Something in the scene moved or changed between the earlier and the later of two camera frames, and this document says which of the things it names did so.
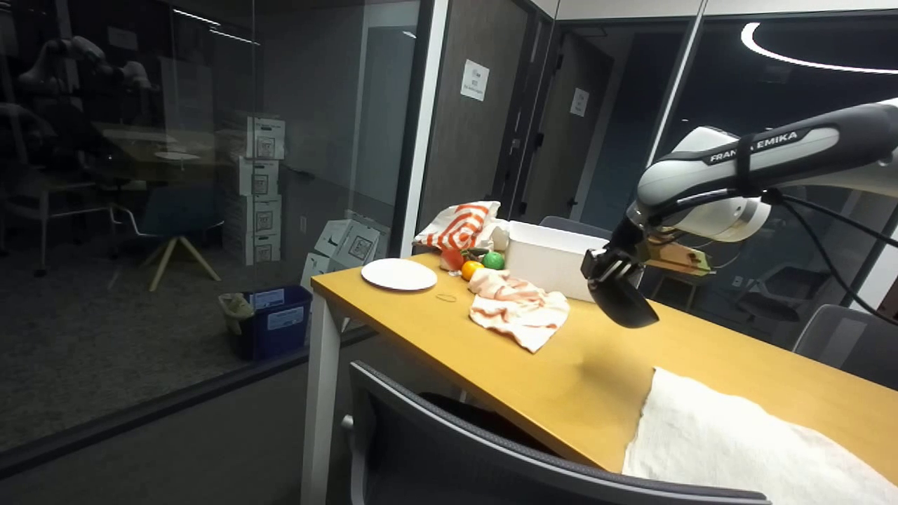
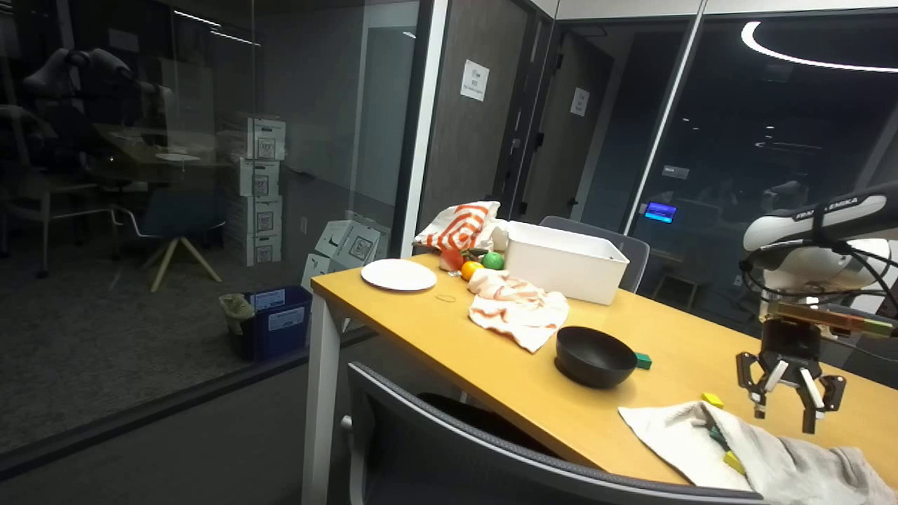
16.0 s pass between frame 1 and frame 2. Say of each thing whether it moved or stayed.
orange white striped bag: stayed
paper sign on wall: stayed
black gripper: moved
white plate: stayed
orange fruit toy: stayed
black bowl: moved
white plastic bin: stayed
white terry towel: moved
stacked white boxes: stayed
